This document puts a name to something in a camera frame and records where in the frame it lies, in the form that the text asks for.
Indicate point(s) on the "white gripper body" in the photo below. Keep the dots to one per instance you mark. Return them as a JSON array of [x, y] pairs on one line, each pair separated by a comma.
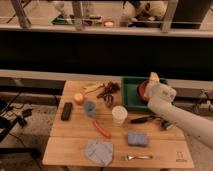
[[155, 91]]

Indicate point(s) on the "red bowl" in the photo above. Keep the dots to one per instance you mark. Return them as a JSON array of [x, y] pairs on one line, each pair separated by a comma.
[[141, 90]]

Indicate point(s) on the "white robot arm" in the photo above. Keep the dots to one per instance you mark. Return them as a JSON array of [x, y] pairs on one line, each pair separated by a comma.
[[198, 127]]

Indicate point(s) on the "green plastic tray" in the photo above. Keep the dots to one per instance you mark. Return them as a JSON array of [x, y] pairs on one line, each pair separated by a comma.
[[130, 99]]

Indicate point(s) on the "black metal clip tool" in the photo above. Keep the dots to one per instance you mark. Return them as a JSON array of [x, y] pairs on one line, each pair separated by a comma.
[[165, 125]]

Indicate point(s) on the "white paper cup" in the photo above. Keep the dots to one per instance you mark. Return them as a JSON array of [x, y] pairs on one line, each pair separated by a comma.
[[119, 114]]

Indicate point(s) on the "brown dried bunch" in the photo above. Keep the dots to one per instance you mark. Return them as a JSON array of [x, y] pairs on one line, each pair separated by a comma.
[[110, 88]]

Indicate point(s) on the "dark metal cup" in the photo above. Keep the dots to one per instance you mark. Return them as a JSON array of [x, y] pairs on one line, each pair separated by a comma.
[[108, 99]]

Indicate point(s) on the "blue sponge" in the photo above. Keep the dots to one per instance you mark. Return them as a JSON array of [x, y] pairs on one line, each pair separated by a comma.
[[137, 139]]

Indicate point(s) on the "orange carrot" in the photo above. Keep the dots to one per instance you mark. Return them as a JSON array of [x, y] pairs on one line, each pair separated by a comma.
[[101, 129]]

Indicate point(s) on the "yellow banana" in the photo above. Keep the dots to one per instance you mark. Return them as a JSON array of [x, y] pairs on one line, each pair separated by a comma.
[[92, 87]]

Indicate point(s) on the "blue small cup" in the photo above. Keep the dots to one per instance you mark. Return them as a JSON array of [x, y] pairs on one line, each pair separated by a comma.
[[90, 108]]

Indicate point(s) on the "silver fork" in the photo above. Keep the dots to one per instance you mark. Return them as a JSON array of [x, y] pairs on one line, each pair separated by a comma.
[[129, 157]]

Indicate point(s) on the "wooden folding table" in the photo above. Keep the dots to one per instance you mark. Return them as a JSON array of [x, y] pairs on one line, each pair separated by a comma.
[[68, 139]]

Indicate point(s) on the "orange round fruit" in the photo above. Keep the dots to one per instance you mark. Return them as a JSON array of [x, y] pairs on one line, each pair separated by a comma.
[[79, 98]]

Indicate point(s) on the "grey folded cloth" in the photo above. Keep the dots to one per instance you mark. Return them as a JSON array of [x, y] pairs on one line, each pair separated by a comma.
[[99, 152]]

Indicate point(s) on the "black rectangular block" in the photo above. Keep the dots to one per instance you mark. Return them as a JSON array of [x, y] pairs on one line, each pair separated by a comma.
[[66, 111]]

